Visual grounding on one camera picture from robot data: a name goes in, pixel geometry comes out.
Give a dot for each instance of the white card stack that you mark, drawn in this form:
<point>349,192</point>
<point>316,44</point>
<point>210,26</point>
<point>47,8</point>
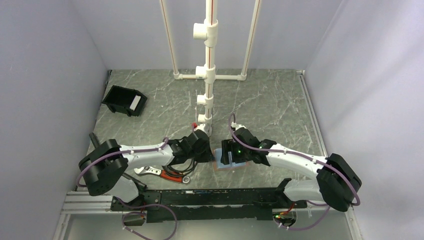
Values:
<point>135,102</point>

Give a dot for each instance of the white PVC pipe frame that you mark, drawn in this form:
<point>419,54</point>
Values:
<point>207,31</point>

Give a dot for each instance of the aluminium extrusion frame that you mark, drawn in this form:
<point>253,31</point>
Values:
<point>85,217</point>

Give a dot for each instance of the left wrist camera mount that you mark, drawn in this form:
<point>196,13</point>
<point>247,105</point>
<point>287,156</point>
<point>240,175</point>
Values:
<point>206,128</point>

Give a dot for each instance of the red handled adjustable wrench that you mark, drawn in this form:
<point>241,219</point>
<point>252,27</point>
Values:
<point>149,170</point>

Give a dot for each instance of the black plastic card bin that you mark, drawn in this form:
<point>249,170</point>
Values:
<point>118,100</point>

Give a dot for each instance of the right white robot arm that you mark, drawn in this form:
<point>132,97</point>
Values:
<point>330,179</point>

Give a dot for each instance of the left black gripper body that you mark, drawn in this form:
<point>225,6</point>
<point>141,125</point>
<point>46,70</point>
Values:
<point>202,155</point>

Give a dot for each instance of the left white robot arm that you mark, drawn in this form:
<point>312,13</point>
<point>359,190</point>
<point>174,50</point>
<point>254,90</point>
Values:
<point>102,170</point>

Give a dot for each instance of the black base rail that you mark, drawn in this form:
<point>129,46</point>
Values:
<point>208,204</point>

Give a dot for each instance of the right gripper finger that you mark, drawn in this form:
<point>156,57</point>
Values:
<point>225,158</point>
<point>239,158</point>

